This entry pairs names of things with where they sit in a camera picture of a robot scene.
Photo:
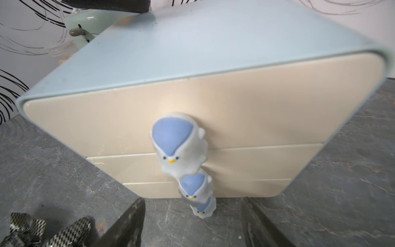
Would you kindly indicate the mint green toaster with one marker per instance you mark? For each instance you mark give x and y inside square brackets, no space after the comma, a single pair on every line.
[84,25]

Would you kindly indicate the cream drawer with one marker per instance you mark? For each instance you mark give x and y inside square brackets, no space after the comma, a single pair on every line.
[294,104]
[222,189]
[258,163]

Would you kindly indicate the blue cream drawer cabinet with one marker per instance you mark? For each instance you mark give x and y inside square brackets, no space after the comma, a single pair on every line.
[203,38]

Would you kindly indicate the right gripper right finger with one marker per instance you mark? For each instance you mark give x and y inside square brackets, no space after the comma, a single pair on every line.
[258,229]

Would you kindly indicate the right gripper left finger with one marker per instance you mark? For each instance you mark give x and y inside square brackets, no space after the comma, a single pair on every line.
[127,230]

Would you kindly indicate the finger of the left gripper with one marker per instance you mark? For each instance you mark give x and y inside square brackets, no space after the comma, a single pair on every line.
[133,6]

